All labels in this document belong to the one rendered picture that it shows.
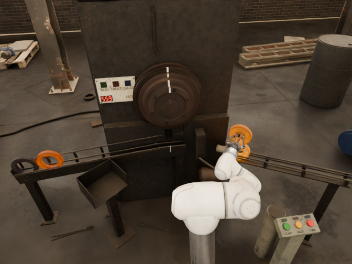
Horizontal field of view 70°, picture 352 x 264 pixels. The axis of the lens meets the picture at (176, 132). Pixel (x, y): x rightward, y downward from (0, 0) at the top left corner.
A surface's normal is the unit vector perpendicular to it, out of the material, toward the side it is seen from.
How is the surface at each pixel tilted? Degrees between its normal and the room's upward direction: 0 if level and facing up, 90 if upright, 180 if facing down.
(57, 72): 90
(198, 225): 79
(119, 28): 90
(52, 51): 90
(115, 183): 5
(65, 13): 90
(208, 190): 11
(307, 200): 0
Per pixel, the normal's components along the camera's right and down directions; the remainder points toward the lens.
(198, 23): 0.14, 0.60
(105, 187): -0.07, -0.76
